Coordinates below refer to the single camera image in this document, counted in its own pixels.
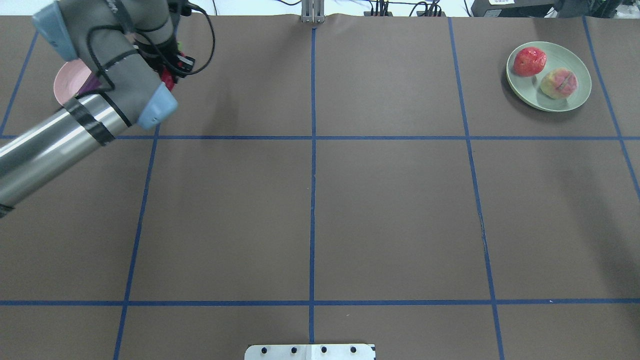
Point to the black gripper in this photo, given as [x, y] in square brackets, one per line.
[168, 64]

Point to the red chili pepper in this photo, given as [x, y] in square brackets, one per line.
[167, 78]

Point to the red pomegranate fruit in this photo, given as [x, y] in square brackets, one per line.
[529, 61]

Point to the yellow pink peach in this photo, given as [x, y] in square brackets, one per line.
[559, 83]

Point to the purple eggplant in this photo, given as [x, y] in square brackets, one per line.
[92, 83]

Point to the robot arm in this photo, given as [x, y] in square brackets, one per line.
[131, 49]

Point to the pink plate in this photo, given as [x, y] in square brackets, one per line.
[70, 78]

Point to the brown paper table mat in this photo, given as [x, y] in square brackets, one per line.
[366, 180]

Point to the black power strip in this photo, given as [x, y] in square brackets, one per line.
[419, 9]

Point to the black box device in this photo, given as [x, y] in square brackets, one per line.
[511, 8]

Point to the green plate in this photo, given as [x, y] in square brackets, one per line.
[528, 89]

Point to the aluminium frame post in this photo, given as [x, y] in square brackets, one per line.
[313, 11]

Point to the white metal base plate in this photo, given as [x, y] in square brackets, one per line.
[327, 351]

